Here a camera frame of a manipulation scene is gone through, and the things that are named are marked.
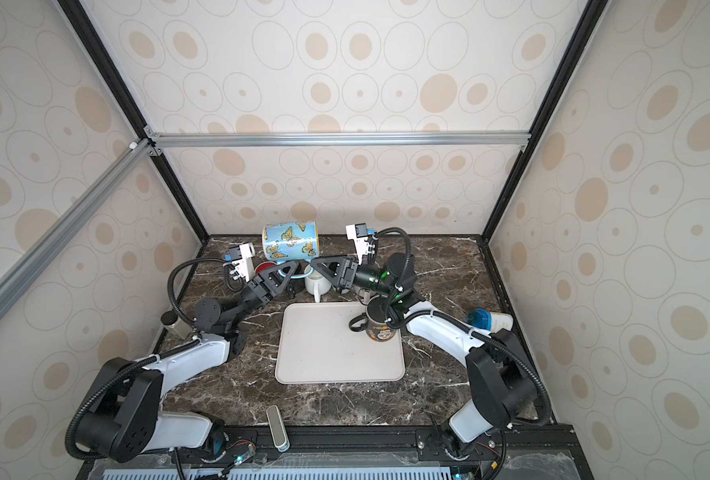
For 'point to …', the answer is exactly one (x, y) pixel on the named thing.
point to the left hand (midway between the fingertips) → (300, 271)
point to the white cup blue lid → (490, 321)
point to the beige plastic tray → (317, 345)
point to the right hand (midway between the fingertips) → (314, 269)
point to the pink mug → (364, 295)
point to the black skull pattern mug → (373, 321)
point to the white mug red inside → (265, 268)
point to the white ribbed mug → (317, 285)
